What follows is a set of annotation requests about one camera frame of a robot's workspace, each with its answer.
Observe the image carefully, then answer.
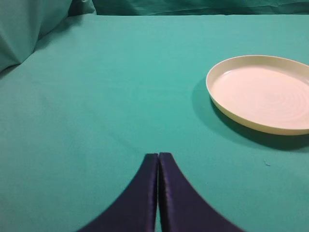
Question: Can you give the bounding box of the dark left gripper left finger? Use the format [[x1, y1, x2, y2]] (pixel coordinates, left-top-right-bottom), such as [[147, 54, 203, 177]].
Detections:
[[79, 153, 158, 232]]

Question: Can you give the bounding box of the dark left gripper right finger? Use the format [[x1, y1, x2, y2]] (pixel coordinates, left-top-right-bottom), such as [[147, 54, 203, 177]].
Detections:
[[158, 153, 243, 232]]

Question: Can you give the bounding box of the pale yellow round plate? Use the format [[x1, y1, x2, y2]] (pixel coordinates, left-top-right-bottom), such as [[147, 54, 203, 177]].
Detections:
[[205, 55, 309, 135]]

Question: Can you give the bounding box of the green table cloth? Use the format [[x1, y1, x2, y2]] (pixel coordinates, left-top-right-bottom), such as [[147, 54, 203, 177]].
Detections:
[[0, 14, 309, 232]]

